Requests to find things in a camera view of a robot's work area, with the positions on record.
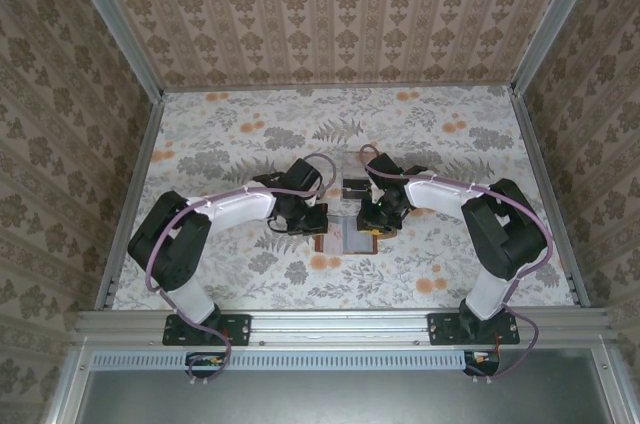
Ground aluminium side rail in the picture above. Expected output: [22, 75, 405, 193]
[509, 88, 591, 309]
[93, 91, 166, 311]

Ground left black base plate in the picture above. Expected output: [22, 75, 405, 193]
[162, 312, 251, 347]

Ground small black connector board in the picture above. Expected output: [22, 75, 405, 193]
[185, 351, 227, 379]
[462, 349, 503, 378]

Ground grey slotted cable duct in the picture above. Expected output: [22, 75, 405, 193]
[92, 349, 501, 371]

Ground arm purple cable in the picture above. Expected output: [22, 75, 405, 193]
[143, 152, 337, 388]
[360, 143, 554, 388]

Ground aluminium frame post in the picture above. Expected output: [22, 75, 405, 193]
[510, 0, 612, 95]
[55, 0, 167, 98]

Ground thin aluminium rail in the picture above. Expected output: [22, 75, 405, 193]
[162, 83, 516, 94]

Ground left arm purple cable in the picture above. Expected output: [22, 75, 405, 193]
[143, 152, 337, 388]

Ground grey metal panel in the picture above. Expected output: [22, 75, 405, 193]
[47, 346, 640, 424]

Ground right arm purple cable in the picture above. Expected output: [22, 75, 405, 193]
[360, 143, 554, 388]

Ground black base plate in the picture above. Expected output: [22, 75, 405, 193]
[162, 312, 251, 347]
[428, 312, 521, 347]

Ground clear acrylic card box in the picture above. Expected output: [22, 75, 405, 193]
[338, 152, 375, 203]

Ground wide aluminium frame rail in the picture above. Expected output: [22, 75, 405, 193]
[74, 308, 617, 349]

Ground floral printed table cover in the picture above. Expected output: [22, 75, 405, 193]
[107, 86, 576, 311]

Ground brown leather card holder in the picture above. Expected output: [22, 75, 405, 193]
[316, 216, 400, 256]

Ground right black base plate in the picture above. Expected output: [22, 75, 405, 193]
[428, 312, 521, 347]

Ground black glossy card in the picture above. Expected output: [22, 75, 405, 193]
[341, 176, 370, 201]

